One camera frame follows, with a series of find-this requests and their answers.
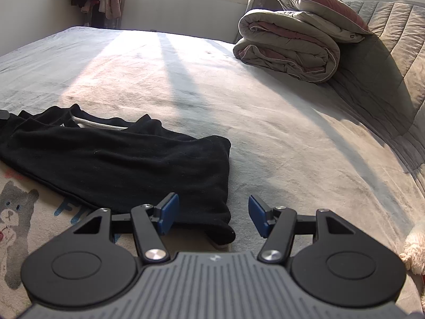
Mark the black garment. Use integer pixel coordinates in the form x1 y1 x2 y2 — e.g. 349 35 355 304
0 104 237 245

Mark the hanging pink clothing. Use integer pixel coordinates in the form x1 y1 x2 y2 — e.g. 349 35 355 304
97 0 122 19

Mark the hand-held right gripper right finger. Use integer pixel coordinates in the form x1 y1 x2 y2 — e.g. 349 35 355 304
248 195 358 264

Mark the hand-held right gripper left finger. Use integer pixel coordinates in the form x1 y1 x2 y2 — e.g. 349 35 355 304
70 192 180 264

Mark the grey pink pillow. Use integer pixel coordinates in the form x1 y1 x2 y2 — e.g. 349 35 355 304
271 0 375 44

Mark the white fluffy plush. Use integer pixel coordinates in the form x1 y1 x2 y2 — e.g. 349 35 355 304
398 222 425 276

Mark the grey quilted headboard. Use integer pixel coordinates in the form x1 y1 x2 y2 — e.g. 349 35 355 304
332 0 425 188

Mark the folded grey pink duvet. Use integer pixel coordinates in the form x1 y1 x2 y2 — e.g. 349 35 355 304
232 8 341 84

